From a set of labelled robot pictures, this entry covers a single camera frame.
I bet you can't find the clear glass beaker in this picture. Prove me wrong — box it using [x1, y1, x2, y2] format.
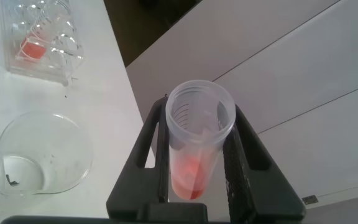
[0, 111, 94, 197]

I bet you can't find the metal partition hinge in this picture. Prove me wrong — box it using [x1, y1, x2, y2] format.
[301, 195, 319, 205]

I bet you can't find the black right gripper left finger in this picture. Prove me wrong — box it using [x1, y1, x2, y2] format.
[106, 96, 170, 219]

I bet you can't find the test tube with red liquid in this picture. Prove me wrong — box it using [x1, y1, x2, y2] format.
[16, 0, 73, 62]
[165, 80, 237, 200]

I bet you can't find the clear acrylic test tube rack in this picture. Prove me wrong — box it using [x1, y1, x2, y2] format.
[0, 0, 85, 87]

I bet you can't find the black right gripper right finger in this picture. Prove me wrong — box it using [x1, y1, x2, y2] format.
[221, 104, 307, 223]

